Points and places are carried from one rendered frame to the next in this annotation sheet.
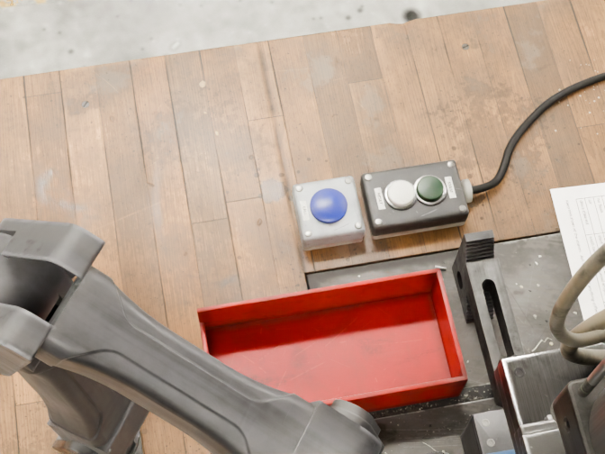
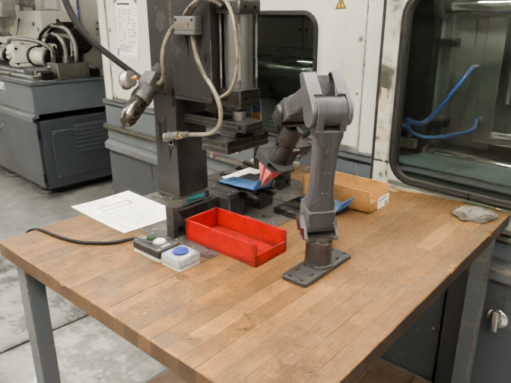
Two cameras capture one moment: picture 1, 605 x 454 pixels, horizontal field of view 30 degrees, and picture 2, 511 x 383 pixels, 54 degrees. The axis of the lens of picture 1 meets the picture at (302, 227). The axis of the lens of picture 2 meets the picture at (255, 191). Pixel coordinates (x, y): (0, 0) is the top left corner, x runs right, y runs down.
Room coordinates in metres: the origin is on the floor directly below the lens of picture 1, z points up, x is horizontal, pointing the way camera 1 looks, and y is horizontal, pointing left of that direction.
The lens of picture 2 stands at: (1.01, 0.96, 1.47)
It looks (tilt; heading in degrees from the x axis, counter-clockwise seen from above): 20 degrees down; 234
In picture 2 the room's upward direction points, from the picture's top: straight up
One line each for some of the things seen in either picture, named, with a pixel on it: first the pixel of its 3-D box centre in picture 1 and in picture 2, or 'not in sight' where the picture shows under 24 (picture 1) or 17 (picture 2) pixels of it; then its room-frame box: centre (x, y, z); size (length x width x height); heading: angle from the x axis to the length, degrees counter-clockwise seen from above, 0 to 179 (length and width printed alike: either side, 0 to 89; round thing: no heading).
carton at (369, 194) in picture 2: not in sight; (344, 190); (-0.13, -0.11, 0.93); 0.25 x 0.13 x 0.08; 103
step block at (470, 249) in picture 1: (479, 277); (179, 218); (0.44, -0.18, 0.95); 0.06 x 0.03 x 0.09; 13
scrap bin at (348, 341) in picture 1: (329, 352); (234, 234); (0.35, -0.03, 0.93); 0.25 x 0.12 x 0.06; 103
